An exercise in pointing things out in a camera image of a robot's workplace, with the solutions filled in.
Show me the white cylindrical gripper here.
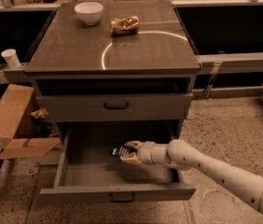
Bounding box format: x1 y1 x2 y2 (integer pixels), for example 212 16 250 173
120 141 171 165

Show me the dark blue rxbar wrapper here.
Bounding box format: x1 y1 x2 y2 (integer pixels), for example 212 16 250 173
109 143 131 157

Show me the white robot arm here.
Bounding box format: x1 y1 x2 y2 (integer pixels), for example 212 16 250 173
120 139 263 215

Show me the open grey lower drawer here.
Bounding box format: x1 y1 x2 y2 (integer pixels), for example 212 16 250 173
41 121 196 203

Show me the grey drawer cabinet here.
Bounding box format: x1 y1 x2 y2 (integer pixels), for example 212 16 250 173
25 1 201 137

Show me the closed grey upper drawer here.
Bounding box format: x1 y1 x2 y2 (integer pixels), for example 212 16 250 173
36 93 192 122

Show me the open cardboard box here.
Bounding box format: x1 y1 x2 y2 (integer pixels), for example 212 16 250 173
0 84 61 160

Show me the crumpled gold snack bag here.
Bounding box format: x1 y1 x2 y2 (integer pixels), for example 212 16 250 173
110 16 140 35

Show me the white ceramic bowl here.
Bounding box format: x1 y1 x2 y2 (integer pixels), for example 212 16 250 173
75 2 104 25

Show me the white paper cup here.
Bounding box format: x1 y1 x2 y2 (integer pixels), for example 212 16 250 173
1 49 21 68

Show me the grey metal rail frame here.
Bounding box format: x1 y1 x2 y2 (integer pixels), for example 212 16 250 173
0 0 263 100

